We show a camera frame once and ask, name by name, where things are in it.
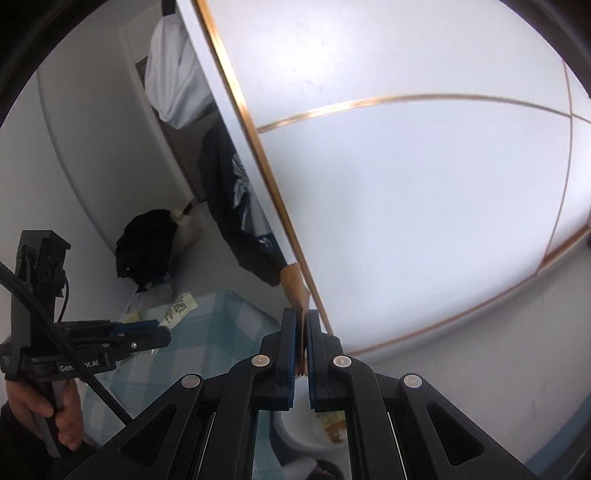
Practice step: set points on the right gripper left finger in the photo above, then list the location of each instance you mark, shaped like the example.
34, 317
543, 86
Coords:
204, 428

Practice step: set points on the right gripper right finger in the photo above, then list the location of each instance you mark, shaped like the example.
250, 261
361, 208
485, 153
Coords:
400, 428

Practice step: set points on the yellow printed wrapper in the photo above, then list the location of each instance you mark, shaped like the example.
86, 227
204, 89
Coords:
181, 307

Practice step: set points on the orange snack packet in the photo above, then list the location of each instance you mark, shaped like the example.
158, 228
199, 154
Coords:
292, 281

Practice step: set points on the white trash bin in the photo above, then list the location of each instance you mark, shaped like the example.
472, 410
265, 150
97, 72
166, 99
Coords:
301, 429

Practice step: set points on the person's left hand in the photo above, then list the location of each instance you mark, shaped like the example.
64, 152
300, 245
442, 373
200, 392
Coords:
25, 403

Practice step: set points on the grey plastic parcel bag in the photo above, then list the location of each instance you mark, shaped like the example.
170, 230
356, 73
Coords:
154, 296

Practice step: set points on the black backpack on floor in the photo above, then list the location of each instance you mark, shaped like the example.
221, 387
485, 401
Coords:
144, 251

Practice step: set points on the black hanging jacket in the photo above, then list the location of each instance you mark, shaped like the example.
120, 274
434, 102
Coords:
217, 178

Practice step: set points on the silver folded umbrella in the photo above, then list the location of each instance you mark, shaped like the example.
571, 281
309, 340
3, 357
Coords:
251, 217

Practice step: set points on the white hanging bag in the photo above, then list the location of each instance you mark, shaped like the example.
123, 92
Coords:
174, 81

